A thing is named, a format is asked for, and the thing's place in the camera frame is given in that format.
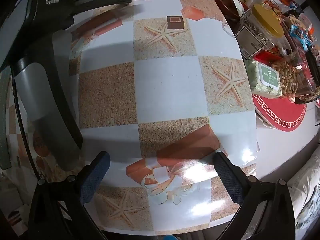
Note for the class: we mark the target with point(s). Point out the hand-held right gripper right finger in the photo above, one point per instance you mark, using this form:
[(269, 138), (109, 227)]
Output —
[(228, 177)]

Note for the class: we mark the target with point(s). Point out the checkered printed tablecloth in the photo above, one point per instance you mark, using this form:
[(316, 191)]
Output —
[(162, 87)]

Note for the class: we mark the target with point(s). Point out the green wet wipes pack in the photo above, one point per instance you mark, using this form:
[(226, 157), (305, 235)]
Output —
[(265, 80)]

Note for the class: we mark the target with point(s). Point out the red round mat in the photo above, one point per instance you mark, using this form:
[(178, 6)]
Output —
[(282, 117)]

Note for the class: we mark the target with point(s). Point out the clear jar with yellow lid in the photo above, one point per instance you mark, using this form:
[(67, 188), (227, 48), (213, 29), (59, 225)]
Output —
[(257, 35)]

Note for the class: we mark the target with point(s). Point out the grey patterned sofa blanket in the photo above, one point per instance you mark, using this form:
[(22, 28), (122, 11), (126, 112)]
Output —
[(305, 187)]

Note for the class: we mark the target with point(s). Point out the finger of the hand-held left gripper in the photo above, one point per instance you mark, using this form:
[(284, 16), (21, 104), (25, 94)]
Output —
[(57, 110)]

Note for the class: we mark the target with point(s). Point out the clear bag of peanuts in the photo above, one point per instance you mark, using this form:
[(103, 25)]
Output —
[(287, 77)]

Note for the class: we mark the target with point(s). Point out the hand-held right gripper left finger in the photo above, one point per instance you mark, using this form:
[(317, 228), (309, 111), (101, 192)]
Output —
[(96, 177)]

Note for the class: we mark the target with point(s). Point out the pile of assorted packets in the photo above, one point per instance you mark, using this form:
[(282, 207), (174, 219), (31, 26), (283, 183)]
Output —
[(300, 35)]

